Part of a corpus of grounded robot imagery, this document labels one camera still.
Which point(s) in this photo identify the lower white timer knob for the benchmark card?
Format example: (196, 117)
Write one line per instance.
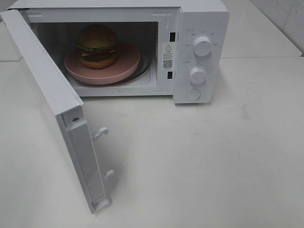
(197, 75)

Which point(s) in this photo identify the glass microwave turntable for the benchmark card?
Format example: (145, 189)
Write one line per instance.
(143, 67)

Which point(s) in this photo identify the upper white power knob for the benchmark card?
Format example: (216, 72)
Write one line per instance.
(202, 45)

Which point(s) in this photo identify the white microwave door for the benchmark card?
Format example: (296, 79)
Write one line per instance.
(61, 106)

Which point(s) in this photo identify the pink round plate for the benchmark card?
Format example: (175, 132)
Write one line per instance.
(126, 64)

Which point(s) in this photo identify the burger with lettuce and cheese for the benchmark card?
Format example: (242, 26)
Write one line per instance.
(97, 44)

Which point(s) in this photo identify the white microwave oven body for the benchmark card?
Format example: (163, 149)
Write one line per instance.
(162, 29)

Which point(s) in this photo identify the round white door button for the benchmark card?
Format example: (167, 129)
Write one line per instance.
(193, 94)

